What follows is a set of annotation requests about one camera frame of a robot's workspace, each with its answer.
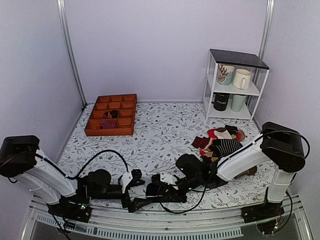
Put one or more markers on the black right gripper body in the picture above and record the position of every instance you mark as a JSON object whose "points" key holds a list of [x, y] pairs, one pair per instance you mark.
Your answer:
{"points": [[181, 198]]}

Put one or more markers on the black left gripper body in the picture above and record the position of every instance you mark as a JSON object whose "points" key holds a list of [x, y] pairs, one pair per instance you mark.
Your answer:
{"points": [[126, 202]]}

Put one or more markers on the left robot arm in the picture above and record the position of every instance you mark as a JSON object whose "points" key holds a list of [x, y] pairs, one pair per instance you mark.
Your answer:
{"points": [[22, 159]]}

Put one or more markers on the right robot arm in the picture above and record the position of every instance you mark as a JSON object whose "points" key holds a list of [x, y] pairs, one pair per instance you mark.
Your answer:
{"points": [[281, 145]]}

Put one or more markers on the brown argyle sock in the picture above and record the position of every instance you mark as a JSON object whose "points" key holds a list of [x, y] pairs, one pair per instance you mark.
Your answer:
{"points": [[209, 157]]}

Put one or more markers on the purple rolled sock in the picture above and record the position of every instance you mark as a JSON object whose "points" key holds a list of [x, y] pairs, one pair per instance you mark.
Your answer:
{"points": [[108, 123]]}

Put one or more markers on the floral tablecloth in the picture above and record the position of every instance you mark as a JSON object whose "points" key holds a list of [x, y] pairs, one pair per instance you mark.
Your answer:
{"points": [[162, 133]]}

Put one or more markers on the dark red rolled sock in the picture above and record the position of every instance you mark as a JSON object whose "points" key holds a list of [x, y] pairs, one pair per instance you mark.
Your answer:
{"points": [[112, 114]]}

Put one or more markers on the cream and brown sock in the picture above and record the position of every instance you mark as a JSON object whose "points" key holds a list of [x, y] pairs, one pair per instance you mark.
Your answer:
{"points": [[229, 132]]}

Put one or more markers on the orange wooden divider tray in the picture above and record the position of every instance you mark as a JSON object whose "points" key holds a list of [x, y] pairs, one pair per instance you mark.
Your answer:
{"points": [[126, 104]]}

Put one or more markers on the black mug white lettering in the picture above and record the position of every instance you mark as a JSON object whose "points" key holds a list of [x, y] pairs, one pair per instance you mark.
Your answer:
{"points": [[221, 101]]}

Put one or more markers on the mint green tumbler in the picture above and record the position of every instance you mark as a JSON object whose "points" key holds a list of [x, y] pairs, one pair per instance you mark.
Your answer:
{"points": [[237, 102]]}

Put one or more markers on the white shelf rack black top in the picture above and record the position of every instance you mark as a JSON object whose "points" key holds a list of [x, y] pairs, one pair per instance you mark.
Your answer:
{"points": [[248, 61]]}

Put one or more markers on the floral ceramic mug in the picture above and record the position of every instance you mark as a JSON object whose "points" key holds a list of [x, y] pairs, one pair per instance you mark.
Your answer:
{"points": [[225, 74]]}

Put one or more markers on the cream ribbed mug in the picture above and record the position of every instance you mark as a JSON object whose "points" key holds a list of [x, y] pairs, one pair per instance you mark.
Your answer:
{"points": [[242, 79]]}

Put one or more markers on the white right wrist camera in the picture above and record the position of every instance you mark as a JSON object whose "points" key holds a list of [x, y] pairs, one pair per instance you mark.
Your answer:
{"points": [[168, 179]]}

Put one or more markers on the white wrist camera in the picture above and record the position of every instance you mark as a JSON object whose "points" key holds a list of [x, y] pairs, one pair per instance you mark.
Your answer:
{"points": [[131, 179], [168, 179]]}

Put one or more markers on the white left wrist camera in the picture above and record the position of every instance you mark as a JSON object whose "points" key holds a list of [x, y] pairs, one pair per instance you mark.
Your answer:
{"points": [[131, 179]]}

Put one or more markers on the aluminium front rail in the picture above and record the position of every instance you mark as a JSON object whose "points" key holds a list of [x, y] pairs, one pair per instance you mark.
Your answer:
{"points": [[210, 224]]}

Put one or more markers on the left aluminium post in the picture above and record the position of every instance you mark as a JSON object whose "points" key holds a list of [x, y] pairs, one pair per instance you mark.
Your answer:
{"points": [[69, 49]]}

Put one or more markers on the aluminium post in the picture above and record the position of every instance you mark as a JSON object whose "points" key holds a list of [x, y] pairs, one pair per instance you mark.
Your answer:
{"points": [[69, 49], [266, 28]]}

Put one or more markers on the right aluminium post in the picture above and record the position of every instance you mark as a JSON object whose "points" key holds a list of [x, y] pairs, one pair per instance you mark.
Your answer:
{"points": [[266, 28]]}

